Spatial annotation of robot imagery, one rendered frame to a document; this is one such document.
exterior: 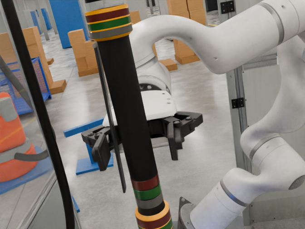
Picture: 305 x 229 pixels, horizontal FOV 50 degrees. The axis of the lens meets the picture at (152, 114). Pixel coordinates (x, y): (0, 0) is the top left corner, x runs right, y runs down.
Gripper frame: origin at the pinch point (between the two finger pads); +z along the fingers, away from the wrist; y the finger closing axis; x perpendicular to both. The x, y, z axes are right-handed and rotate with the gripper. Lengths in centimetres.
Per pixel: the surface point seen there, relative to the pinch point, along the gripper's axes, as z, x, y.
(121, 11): 1.4, 15.3, -1.9
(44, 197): -101, -67, 70
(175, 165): -290, -166, 17
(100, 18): 2.2, 15.1, 0.1
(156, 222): 2.2, -8.7, -0.7
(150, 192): 1.6, -4.9, -0.7
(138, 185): 1.6, -3.7, 0.4
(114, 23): 2.0, 14.4, -1.1
